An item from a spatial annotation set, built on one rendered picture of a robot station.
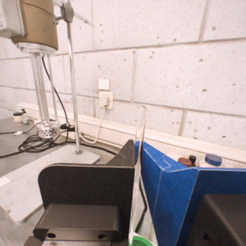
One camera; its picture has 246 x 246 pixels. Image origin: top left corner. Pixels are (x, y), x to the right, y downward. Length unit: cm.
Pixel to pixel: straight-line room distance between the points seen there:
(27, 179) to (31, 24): 42
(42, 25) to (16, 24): 5
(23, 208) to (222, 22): 75
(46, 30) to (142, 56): 33
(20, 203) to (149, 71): 58
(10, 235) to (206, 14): 77
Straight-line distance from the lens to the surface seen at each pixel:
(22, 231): 41
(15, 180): 53
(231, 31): 55
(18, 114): 115
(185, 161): 42
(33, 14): 40
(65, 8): 51
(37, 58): 43
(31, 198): 44
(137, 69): 56
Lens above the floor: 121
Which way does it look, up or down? 19 degrees down
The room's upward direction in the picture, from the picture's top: 3 degrees clockwise
